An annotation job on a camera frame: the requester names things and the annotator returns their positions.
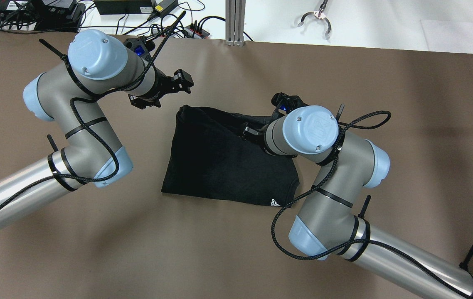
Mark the reacher grabber tool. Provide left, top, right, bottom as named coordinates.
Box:
left=297, top=0, right=332, bottom=40

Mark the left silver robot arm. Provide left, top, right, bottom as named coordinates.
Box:
left=0, top=29, right=194, bottom=230

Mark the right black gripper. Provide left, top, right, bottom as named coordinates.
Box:
left=243, top=123, right=280, bottom=156

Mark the aluminium frame post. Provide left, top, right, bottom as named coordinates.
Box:
left=225, top=0, right=246, bottom=47

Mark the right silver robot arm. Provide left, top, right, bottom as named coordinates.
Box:
left=241, top=105, right=473, bottom=299

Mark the orange black usb hub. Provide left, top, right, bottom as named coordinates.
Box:
left=151, top=24, right=211, bottom=40

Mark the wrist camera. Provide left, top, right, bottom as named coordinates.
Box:
left=123, top=36, right=155, bottom=61
left=271, top=93, right=308, bottom=120

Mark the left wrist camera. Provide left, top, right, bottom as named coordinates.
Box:
left=123, top=36, right=155, bottom=61

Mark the black power adapter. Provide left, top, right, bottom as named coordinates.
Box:
left=147, top=0, right=178, bottom=21

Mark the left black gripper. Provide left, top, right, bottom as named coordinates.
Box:
left=128, top=69, right=194, bottom=109

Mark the black graphic t-shirt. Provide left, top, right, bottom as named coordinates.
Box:
left=162, top=105, right=300, bottom=206

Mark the black network switch box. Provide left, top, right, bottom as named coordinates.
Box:
left=93, top=0, right=155, bottom=15

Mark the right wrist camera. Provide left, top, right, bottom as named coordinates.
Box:
left=271, top=93, right=308, bottom=120

